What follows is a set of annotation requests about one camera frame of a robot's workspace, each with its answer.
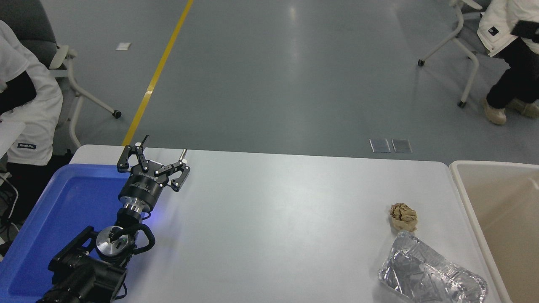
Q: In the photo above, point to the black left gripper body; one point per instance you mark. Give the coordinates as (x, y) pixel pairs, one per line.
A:
(141, 189)

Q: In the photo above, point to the blue plastic tray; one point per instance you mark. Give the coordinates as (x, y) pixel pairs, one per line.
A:
(63, 210)

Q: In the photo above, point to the person beside grey chair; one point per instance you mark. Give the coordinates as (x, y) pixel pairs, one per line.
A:
(33, 113)

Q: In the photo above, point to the grey office chair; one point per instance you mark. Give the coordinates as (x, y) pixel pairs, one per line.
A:
(25, 19)

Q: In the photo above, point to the silver floor plate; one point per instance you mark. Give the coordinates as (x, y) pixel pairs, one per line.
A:
(380, 145)
(401, 145)

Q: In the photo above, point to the crumpled tan paper ball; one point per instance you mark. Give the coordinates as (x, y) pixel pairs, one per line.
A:
(403, 216)

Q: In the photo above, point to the silver foil tray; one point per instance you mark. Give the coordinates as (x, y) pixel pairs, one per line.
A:
(425, 273)

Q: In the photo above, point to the large pale bin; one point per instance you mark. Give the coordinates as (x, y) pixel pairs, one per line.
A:
(501, 219)

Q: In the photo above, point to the white-frame chair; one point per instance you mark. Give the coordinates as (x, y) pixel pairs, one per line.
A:
(473, 69)

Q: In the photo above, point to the person beside white-frame chair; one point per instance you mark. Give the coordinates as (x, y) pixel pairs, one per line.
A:
(501, 21)

